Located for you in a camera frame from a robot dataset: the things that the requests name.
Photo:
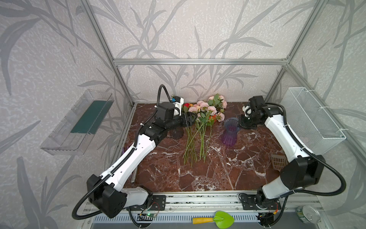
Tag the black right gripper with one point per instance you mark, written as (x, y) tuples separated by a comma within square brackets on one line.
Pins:
[(246, 122)]

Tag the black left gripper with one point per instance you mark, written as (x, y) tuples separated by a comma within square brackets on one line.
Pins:
[(188, 119)]

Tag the purple ribbed glass vase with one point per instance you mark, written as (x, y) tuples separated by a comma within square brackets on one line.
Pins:
[(229, 137)]

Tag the pink rose stem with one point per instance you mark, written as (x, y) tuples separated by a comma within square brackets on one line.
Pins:
[(218, 101), (190, 156), (195, 147), (213, 110)]

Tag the red rose stem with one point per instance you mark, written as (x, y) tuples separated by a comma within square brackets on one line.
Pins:
[(210, 123)]

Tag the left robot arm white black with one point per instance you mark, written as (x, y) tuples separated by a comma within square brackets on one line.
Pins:
[(107, 191)]

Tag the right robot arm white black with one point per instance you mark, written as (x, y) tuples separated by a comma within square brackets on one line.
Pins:
[(301, 171)]

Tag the red orange small flower stem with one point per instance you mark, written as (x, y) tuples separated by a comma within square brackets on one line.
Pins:
[(186, 107)]

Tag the dark glass cup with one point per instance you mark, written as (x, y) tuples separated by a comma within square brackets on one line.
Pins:
[(177, 133)]

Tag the brown plastic scoop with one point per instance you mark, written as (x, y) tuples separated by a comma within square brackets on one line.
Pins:
[(278, 162)]

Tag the metal tin can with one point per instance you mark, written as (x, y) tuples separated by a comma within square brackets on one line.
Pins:
[(308, 214)]

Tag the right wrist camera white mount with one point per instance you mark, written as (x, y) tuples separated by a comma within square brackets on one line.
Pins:
[(247, 110)]

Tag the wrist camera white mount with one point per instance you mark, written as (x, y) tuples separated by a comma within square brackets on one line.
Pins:
[(247, 110), (178, 103)]

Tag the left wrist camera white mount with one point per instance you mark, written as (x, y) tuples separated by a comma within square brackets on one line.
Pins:
[(178, 103)]

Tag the white wire mesh basket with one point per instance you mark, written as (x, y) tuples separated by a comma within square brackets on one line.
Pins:
[(310, 121)]

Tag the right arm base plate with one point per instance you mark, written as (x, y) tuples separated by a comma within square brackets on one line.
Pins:
[(251, 201)]

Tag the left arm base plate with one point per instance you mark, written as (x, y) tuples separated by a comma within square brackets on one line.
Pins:
[(154, 202)]

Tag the aluminium front rail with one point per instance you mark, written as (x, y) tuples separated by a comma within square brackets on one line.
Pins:
[(183, 206)]

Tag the green toy shovel yellow handle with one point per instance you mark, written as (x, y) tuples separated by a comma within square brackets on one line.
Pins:
[(222, 220)]

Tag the clear plastic wall tray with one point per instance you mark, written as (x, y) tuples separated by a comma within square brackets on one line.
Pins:
[(75, 132)]

